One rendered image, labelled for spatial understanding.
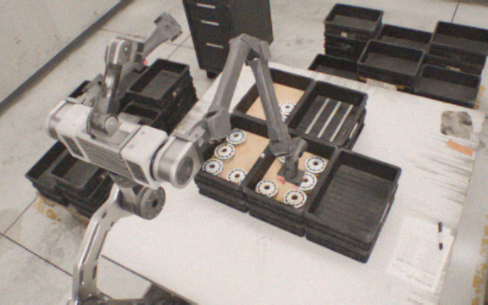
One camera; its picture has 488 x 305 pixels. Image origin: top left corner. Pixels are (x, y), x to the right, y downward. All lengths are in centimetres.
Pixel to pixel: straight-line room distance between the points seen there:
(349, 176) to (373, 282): 49
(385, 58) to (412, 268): 175
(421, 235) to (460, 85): 152
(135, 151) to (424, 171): 147
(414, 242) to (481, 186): 127
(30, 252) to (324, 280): 218
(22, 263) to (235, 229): 177
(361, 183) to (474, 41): 186
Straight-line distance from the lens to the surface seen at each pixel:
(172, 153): 132
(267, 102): 163
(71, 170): 293
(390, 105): 258
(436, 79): 332
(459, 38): 357
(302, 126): 225
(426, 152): 237
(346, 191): 199
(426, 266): 200
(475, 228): 302
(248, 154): 215
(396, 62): 324
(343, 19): 366
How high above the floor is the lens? 245
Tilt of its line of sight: 49 degrees down
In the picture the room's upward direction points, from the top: 11 degrees counter-clockwise
